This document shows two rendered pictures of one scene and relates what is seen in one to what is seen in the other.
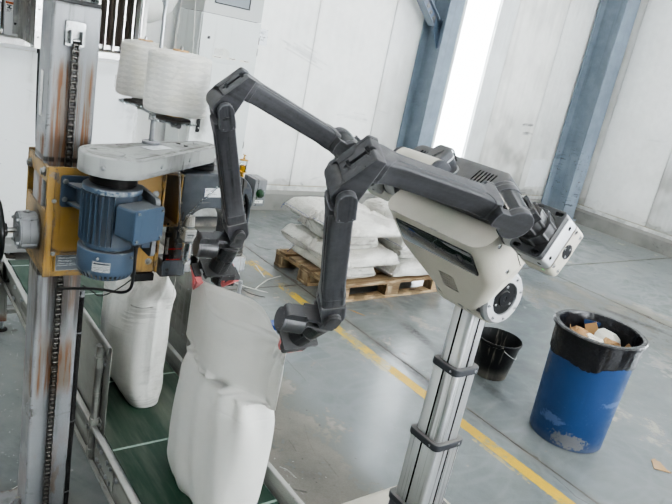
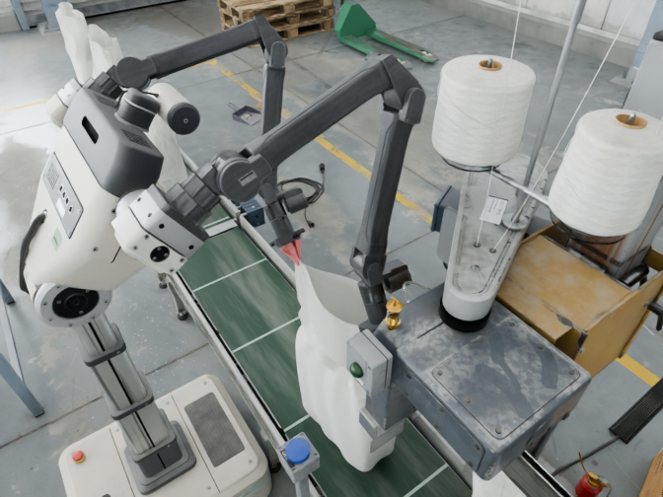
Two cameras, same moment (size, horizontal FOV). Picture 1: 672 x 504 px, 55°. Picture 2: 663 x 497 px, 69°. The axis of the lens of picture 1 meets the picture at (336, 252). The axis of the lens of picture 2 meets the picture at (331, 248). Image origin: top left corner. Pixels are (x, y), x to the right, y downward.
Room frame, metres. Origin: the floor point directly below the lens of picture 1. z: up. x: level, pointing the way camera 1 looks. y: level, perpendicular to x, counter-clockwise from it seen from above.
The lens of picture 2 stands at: (2.57, 0.29, 2.02)
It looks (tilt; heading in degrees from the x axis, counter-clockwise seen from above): 41 degrees down; 185
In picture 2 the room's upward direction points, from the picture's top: 1 degrees counter-clockwise
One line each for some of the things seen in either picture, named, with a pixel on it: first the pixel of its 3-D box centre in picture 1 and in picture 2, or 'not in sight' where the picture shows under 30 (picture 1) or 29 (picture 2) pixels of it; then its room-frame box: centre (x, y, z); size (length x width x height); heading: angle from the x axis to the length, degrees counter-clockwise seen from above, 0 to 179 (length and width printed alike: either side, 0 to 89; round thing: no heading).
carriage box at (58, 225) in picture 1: (92, 211); (559, 310); (1.80, 0.73, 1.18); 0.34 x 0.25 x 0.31; 129
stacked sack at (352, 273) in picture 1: (332, 258); not in sight; (4.88, 0.02, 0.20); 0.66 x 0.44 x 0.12; 39
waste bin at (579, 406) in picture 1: (582, 381); not in sight; (3.22, -1.46, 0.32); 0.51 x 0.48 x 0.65; 129
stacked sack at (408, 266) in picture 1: (407, 263); not in sight; (5.16, -0.61, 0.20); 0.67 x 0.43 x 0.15; 129
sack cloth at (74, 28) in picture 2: not in sight; (88, 63); (-0.75, -1.74, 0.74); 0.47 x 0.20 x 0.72; 41
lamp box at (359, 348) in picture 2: (254, 190); (368, 363); (2.05, 0.30, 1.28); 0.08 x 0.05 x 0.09; 39
